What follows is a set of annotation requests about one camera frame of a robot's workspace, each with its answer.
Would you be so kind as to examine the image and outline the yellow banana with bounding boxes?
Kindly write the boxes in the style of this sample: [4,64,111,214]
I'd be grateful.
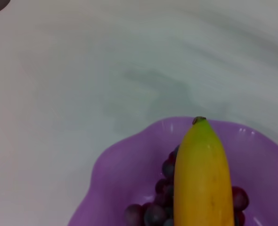
[173,116,235,226]

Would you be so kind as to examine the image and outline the dark red grape bunch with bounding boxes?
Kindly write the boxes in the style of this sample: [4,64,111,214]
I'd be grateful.
[124,144,250,226]

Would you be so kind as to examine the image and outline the purple wavy-edged plastic plate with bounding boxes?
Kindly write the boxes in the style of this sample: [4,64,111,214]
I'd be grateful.
[67,116,278,226]

